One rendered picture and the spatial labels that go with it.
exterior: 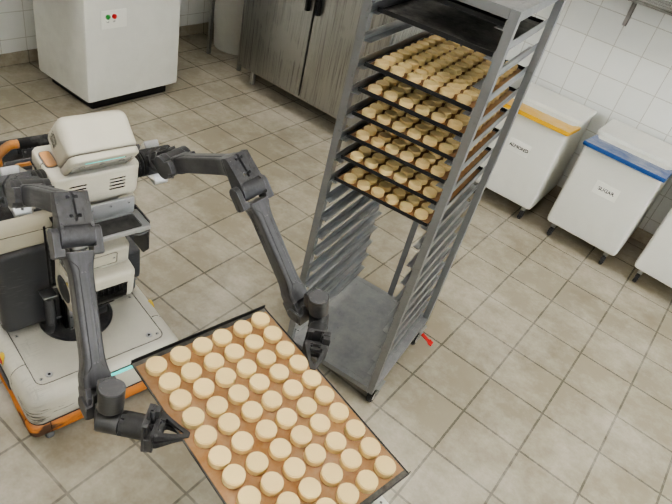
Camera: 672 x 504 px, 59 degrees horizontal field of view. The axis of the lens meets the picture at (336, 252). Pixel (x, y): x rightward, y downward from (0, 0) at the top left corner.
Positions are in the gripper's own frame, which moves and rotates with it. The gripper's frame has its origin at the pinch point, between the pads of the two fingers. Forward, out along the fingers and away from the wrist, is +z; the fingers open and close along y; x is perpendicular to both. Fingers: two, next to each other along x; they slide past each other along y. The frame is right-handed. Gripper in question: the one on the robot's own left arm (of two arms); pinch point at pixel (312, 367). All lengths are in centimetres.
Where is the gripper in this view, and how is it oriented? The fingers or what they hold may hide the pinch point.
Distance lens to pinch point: 160.6
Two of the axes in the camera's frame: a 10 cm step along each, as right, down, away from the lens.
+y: -2.1, 7.5, 6.3
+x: -9.7, -2.1, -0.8
